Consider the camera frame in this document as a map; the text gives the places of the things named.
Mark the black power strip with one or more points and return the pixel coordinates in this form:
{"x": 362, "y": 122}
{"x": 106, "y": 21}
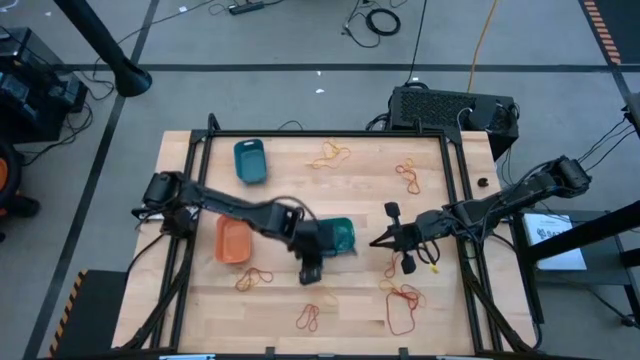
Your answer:
{"x": 246, "y": 8}

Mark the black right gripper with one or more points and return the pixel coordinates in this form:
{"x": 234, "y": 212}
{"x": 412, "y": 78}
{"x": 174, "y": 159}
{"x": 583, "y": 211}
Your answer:
{"x": 425, "y": 230}

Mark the orange black wheel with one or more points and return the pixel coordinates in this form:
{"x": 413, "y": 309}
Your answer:
{"x": 10, "y": 175}

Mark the black metal table frame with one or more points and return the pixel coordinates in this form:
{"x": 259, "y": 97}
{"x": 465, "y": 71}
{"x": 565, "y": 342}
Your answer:
{"x": 325, "y": 133}

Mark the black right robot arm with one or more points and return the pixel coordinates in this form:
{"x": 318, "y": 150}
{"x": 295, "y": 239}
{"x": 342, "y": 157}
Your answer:
{"x": 500, "y": 205}

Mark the white printed paper sheet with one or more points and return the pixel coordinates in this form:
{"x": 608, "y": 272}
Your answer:
{"x": 560, "y": 250}

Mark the silver metal bracket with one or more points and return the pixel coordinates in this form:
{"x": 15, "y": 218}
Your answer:
{"x": 187, "y": 357}

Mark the yellow rubber band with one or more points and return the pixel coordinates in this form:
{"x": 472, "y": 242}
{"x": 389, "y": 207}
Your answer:
{"x": 317, "y": 164}
{"x": 385, "y": 286}

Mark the black tripod leg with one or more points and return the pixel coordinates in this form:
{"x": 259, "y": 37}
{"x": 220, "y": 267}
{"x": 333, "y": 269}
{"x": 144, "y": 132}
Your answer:
{"x": 625, "y": 317}

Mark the orange plastic basket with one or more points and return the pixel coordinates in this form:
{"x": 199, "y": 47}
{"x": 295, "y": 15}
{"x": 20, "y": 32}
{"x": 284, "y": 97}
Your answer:
{"x": 232, "y": 242}

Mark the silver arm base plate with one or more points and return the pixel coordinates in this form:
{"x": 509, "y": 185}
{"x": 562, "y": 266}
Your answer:
{"x": 150, "y": 216}

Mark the blue plastic basket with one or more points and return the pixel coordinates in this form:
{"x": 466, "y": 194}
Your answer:
{"x": 245, "y": 175}

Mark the black hazard-striped mat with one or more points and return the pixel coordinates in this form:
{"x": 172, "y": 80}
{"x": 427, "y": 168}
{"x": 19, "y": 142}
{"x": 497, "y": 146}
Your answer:
{"x": 625, "y": 25}
{"x": 95, "y": 315}

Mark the black round knob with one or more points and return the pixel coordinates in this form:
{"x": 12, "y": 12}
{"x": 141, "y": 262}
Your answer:
{"x": 483, "y": 182}

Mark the black equipment cart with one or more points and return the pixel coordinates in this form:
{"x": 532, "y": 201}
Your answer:
{"x": 30, "y": 100}

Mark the black stand pole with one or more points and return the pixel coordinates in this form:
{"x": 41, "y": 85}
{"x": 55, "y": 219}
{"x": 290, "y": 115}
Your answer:
{"x": 100, "y": 42}

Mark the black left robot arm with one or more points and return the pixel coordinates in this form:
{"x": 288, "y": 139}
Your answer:
{"x": 235, "y": 210}

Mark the teal plastic basket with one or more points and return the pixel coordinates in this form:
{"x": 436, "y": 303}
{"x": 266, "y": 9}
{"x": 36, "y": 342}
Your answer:
{"x": 346, "y": 235}

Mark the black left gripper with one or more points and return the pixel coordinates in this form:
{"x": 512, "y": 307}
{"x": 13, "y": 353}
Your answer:
{"x": 310, "y": 240}

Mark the black support beam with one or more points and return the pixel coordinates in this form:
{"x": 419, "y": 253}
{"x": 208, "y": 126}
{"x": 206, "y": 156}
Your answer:
{"x": 590, "y": 230}

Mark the grey side table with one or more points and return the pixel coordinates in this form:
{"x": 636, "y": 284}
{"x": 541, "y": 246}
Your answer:
{"x": 605, "y": 272}

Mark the black computer case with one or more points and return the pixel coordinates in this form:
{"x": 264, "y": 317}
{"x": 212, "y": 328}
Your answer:
{"x": 430, "y": 107}

